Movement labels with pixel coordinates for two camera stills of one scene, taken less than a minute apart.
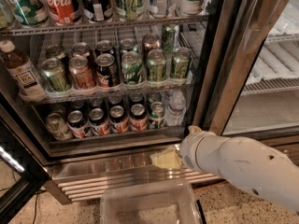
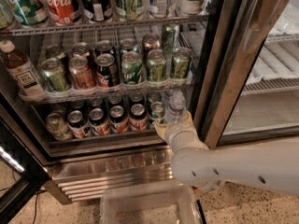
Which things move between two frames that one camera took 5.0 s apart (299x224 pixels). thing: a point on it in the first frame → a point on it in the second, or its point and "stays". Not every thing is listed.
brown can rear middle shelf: x=149 y=41 stays
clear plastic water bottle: x=176 y=113 stays
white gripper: x=189 y=151 → x=177 y=130
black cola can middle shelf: x=106 y=71 stays
